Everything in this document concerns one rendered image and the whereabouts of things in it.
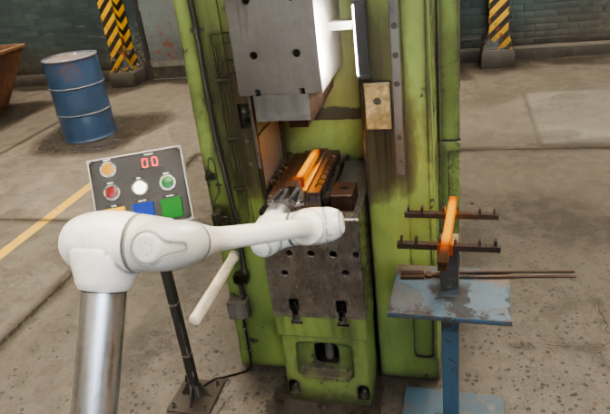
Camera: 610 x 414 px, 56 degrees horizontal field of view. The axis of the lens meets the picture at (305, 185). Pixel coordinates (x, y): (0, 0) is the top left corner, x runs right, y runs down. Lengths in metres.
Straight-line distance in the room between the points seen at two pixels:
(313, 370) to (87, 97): 4.63
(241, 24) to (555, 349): 2.00
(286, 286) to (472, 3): 6.02
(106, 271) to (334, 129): 1.45
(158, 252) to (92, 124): 5.45
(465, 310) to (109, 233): 1.20
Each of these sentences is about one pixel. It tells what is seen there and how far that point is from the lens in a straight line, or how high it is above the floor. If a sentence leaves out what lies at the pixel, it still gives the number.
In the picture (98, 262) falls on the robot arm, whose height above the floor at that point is 1.28.
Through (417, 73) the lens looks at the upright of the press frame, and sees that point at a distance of 2.07.
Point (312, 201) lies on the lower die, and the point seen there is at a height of 0.96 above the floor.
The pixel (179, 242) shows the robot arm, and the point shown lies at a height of 1.32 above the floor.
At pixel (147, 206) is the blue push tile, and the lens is 2.17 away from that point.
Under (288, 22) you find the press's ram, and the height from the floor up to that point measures 1.61.
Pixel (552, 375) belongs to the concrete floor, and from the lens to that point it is 2.84.
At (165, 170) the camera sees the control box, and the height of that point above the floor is 1.13.
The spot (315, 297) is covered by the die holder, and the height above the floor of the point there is 0.57.
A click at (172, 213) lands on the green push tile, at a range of 2.15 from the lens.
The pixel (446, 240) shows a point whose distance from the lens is 1.86.
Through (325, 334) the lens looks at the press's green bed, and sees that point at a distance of 2.40.
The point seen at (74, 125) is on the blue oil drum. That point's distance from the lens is 6.66.
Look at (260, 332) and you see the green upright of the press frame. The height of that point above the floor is 0.21.
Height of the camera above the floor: 1.89
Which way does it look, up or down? 24 degrees down
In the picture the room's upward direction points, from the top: 7 degrees counter-clockwise
